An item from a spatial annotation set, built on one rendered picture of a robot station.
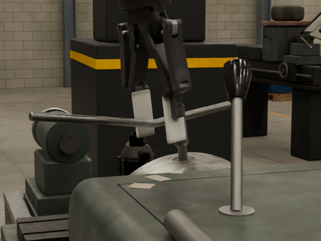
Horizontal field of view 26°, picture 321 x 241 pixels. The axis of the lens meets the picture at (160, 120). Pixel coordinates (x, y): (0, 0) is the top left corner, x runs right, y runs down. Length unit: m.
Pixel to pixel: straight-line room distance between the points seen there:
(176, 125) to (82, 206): 0.24
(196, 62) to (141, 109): 4.76
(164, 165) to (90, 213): 0.30
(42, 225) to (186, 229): 1.10
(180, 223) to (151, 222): 0.08
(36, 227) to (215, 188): 0.90
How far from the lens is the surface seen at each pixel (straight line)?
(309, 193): 0.79
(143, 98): 1.05
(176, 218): 0.61
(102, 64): 5.63
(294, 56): 7.36
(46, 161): 2.12
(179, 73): 0.95
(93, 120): 0.96
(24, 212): 2.17
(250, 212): 0.70
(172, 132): 0.99
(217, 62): 5.86
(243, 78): 0.75
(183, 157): 1.05
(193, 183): 0.82
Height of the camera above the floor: 1.45
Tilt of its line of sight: 8 degrees down
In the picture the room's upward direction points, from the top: straight up
